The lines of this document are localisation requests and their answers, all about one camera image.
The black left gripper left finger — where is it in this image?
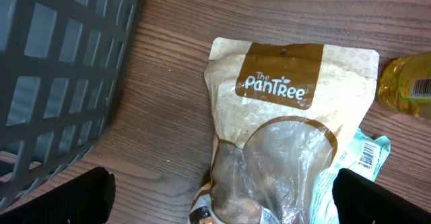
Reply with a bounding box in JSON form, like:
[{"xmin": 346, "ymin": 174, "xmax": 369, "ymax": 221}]
[{"xmin": 1, "ymin": 167, "xmax": 116, "ymax": 224}]

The PanTree beige snack pouch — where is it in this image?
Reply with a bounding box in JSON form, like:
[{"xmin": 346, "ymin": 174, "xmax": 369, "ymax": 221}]
[{"xmin": 187, "ymin": 38, "xmax": 379, "ymax": 223}]

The teal snack packet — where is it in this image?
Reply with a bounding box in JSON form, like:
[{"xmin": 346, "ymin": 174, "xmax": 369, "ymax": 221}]
[{"xmin": 309, "ymin": 129, "xmax": 391, "ymax": 224}]

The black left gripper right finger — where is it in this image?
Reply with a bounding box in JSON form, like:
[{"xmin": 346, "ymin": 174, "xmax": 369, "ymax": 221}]
[{"xmin": 332, "ymin": 168, "xmax": 430, "ymax": 224}]

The grey plastic basket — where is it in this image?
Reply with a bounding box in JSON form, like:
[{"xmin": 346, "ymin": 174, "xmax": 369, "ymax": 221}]
[{"xmin": 1, "ymin": 0, "xmax": 145, "ymax": 209}]

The yellow Vim drink bottle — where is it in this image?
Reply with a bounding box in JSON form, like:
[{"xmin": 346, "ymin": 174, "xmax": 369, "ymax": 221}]
[{"xmin": 377, "ymin": 52, "xmax": 430, "ymax": 120}]

